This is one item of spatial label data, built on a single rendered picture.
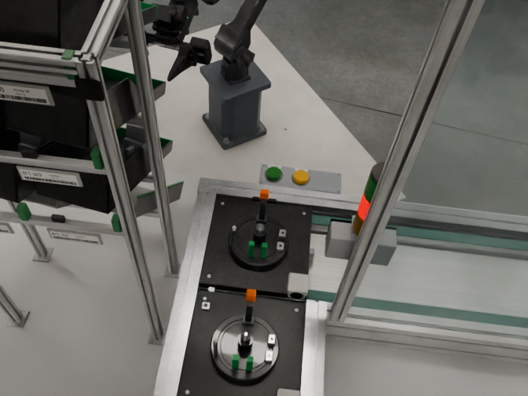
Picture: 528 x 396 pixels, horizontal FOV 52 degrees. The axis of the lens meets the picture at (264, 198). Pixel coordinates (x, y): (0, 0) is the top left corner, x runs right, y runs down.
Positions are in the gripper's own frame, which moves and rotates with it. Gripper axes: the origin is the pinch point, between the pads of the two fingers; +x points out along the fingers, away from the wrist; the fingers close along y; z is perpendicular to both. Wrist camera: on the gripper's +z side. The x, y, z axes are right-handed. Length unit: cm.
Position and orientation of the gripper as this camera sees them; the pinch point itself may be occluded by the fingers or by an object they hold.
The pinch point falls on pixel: (158, 62)
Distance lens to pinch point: 116.6
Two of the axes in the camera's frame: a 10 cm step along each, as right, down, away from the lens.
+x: -2.8, 8.9, -3.6
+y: 9.6, 2.5, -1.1
